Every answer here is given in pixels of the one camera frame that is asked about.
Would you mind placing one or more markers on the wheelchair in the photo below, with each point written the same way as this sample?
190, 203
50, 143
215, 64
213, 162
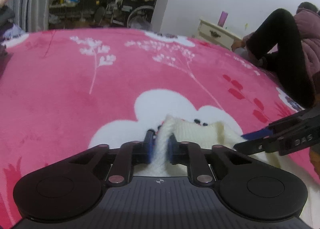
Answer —
130, 6

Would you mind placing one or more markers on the stack of folded clothes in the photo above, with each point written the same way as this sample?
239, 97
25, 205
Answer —
5, 19

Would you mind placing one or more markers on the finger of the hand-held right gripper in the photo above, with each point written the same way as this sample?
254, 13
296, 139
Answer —
255, 146
257, 134

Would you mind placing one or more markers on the cream nightstand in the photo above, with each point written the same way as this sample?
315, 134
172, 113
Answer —
217, 34

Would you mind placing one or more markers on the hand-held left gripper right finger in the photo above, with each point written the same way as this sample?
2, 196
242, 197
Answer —
171, 149

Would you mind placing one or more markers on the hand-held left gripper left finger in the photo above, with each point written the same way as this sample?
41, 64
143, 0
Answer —
150, 149

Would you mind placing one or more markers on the purple cup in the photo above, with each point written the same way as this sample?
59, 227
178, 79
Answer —
223, 18

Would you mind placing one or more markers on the white knitted sweater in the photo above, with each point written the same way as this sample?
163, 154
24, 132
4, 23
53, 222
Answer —
195, 134

